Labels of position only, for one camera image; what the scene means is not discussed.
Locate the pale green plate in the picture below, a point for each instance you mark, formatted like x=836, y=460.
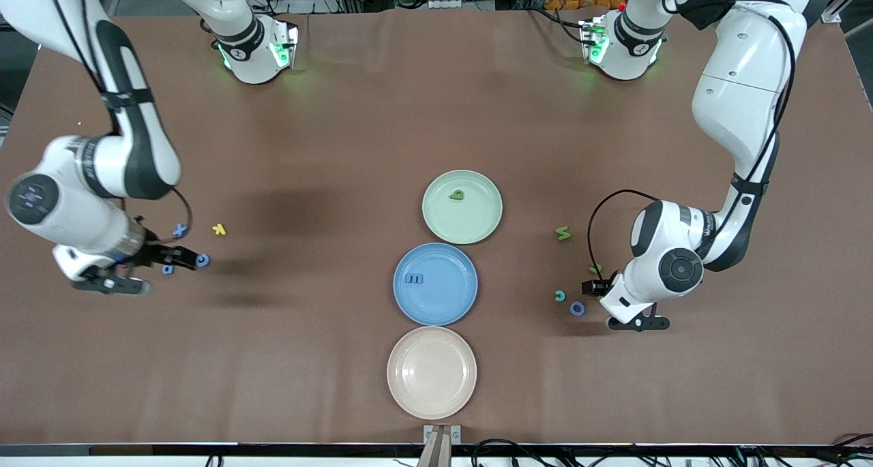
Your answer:
x=470, y=225

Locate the aluminium frame profile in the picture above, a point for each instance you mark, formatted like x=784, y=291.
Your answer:
x=835, y=13

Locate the yellow foam letter K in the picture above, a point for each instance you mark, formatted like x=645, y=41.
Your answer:
x=219, y=229

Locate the blue foam letter X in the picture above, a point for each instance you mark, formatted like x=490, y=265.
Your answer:
x=180, y=230

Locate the brown table cover sheet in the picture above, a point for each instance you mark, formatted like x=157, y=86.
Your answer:
x=341, y=146

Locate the green foam letter M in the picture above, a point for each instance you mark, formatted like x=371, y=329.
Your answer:
x=563, y=234

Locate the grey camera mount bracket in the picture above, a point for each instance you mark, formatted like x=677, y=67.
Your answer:
x=442, y=443

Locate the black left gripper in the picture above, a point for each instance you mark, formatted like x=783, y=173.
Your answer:
x=597, y=288

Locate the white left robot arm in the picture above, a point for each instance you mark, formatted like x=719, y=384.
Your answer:
x=661, y=276

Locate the beige plate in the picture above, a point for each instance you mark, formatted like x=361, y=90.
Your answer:
x=432, y=373

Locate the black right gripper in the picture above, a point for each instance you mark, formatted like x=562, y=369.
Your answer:
x=155, y=252

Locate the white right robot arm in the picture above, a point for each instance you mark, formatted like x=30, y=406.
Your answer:
x=89, y=215

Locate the blue foam letter O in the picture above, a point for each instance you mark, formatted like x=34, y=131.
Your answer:
x=571, y=309

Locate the black table edge rail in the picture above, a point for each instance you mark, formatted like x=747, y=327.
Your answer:
x=273, y=448

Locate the blue plate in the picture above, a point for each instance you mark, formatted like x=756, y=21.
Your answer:
x=443, y=303

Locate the green foam letter q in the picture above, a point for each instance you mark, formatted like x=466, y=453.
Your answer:
x=457, y=196

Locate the blue foam letter E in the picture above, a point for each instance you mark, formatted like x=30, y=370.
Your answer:
x=205, y=261
x=414, y=278

